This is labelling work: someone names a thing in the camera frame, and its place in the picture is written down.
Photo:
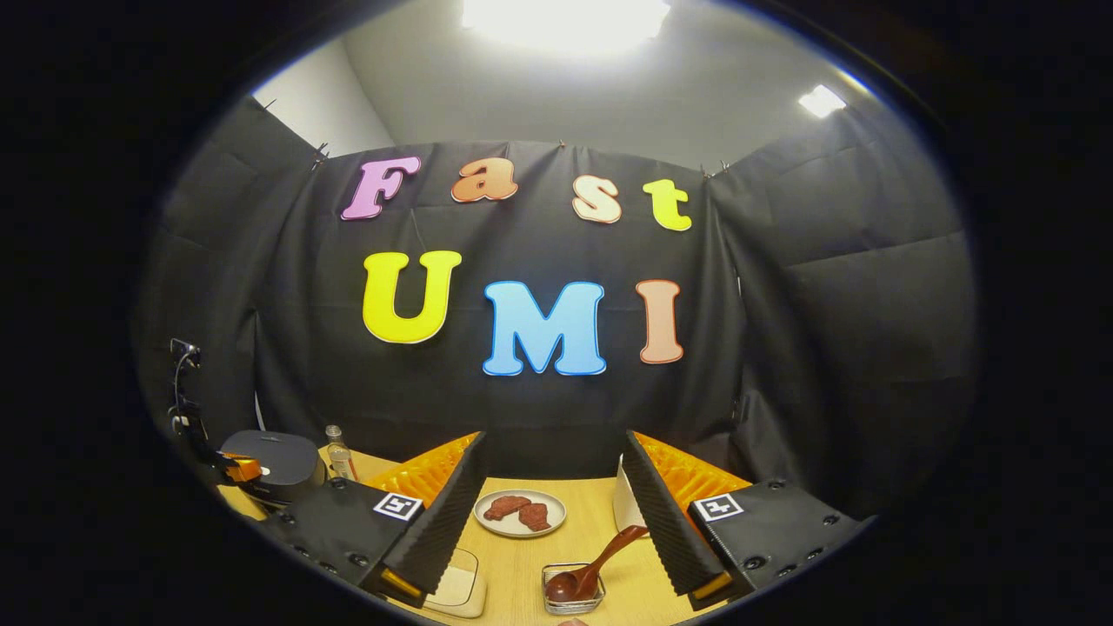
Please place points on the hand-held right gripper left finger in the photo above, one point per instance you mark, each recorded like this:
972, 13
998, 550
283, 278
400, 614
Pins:
443, 522

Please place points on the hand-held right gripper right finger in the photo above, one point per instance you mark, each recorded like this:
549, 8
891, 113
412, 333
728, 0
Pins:
665, 522

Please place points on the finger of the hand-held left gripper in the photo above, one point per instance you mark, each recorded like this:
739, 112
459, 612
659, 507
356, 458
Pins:
243, 469

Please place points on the black rice cooker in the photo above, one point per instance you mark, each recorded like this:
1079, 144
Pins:
278, 452

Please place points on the brown wooden spoon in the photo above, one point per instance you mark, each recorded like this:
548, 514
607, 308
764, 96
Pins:
565, 587

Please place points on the white utensil holder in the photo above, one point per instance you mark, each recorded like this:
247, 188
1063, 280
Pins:
626, 509

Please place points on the white round plate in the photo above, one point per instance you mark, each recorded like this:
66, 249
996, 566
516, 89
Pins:
497, 527

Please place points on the red meat slice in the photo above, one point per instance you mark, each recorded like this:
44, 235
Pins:
506, 507
534, 517

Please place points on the small clear glass bottle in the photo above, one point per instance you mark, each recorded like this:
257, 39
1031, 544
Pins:
339, 461

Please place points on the black backdrop cloth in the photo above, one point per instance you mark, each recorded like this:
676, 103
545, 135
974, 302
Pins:
783, 348

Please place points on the small ceiling light panel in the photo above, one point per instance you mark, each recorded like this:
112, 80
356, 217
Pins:
822, 100

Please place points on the large ceiling light panel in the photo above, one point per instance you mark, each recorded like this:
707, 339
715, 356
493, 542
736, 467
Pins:
565, 22

